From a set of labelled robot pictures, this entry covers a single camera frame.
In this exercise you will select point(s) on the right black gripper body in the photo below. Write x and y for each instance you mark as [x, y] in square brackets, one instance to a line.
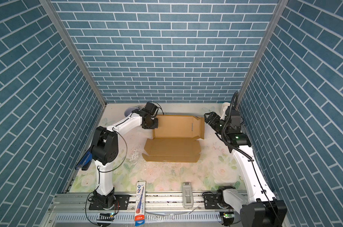
[217, 125]

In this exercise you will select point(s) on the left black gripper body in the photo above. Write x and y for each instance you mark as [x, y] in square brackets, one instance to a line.
[152, 124]

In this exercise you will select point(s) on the brown cardboard box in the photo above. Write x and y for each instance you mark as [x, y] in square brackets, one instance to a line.
[176, 139]

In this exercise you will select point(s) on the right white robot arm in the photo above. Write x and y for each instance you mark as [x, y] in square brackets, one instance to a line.
[259, 207]

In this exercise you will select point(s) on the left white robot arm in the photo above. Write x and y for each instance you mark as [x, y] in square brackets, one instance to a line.
[105, 148]

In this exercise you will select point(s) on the white ceramic mug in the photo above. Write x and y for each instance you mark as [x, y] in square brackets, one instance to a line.
[224, 107]

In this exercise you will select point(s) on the grey white remote device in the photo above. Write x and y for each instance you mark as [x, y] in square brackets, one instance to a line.
[187, 195]

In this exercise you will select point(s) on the blue stapler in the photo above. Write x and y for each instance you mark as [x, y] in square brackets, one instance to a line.
[85, 162]

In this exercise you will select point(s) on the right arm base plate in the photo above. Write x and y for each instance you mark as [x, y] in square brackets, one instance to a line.
[211, 201]

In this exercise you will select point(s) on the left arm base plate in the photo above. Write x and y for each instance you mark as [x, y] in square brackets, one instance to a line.
[114, 202]

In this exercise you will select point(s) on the aluminium front rail frame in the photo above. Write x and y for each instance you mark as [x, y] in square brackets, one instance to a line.
[160, 208]

